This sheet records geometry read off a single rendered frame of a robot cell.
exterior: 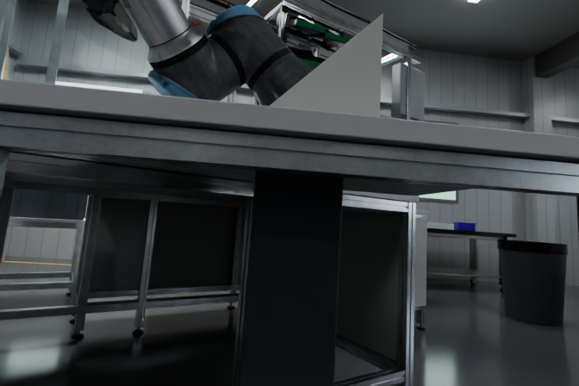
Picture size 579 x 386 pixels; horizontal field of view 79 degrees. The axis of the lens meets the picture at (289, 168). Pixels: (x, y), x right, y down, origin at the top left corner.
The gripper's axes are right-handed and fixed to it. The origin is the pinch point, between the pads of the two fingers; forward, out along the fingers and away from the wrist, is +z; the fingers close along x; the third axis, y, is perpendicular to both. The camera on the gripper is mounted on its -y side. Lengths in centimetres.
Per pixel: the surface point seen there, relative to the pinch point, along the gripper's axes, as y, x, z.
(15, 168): -12.7, 36.8, 11.5
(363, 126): -57, -14, 43
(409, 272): 28, -24, 122
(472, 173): -58, -22, 57
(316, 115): -56, -11, 38
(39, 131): -51, 15, 20
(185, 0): 53, -25, -16
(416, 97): 161, -141, 106
